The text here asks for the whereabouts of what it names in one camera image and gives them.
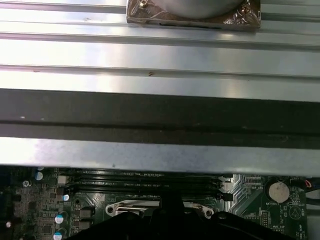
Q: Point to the green motherboard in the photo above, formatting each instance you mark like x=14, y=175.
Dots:
x=252, y=217

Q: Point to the round coin battery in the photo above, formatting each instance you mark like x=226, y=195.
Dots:
x=278, y=192

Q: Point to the small silver capacitor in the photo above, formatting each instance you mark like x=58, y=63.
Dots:
x=58, y=236
x=39, y=175
x=66, y=197
x=60, y=219

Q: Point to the metal socket cover frame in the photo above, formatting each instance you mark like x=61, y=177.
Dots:
x=130, y=210

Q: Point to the black PC case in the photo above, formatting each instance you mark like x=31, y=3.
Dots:
x=150, y=112

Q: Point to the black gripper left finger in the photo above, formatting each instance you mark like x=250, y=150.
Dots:
x=130, y=228

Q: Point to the black RAM slot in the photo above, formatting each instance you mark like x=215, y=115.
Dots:
x=150, y=189
x=150, y=179

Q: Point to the CPU socket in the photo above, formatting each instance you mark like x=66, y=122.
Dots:
x=200, y=208

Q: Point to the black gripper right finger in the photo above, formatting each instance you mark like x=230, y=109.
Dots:
x=225, y=230

